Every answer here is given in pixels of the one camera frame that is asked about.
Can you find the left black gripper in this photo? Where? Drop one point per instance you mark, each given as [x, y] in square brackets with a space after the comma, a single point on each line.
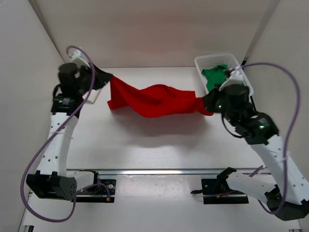
[101, 78]

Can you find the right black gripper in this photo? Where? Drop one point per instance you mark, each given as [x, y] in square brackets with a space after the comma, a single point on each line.
[211, 99]

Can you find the red t-shirt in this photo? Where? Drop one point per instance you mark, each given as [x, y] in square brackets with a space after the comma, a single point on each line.
[154, 101]

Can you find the white t-shirt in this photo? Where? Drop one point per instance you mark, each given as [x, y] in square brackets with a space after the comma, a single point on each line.
[93, 96]

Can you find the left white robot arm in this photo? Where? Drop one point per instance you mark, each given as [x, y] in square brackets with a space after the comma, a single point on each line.
[50, 180]

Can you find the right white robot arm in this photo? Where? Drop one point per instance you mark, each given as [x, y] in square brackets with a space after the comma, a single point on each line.
[288, 197]

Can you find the green t-shirt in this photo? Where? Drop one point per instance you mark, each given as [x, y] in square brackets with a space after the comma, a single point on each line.
[215, 75]

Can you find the white plastic basket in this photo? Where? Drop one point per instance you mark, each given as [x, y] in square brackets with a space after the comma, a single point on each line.
[211, 68]

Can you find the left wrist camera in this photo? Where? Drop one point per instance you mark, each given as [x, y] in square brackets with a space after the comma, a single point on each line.
[77, 59]

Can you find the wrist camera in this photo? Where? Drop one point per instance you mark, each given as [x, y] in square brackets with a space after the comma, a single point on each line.
[77, 59]
[233, 76]

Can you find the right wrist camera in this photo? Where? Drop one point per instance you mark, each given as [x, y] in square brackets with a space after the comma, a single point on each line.
[233, 76]

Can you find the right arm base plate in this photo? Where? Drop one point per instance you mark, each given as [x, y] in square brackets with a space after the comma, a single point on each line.
[217, 191]

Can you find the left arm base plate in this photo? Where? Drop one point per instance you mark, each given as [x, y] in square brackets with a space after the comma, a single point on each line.
[93, 188]

